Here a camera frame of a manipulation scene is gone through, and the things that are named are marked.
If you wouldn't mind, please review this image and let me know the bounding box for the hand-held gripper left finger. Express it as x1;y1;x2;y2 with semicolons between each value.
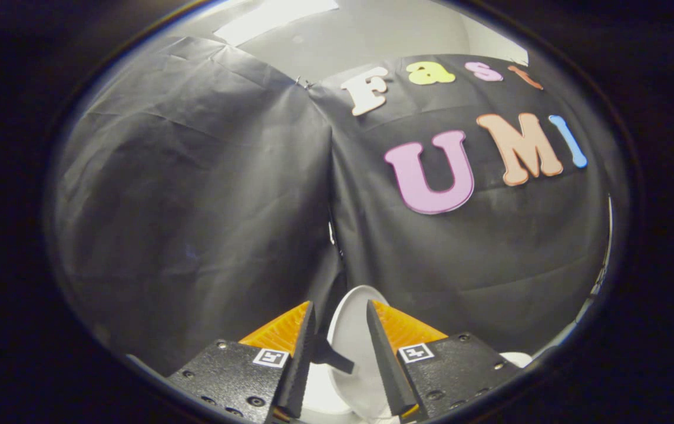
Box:
166;301;318;424

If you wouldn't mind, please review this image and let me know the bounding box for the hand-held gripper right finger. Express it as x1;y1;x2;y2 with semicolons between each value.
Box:
366;299;520;422

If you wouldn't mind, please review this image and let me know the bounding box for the black backdrop cloth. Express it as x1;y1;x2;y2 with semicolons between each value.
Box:
54;35;626;377

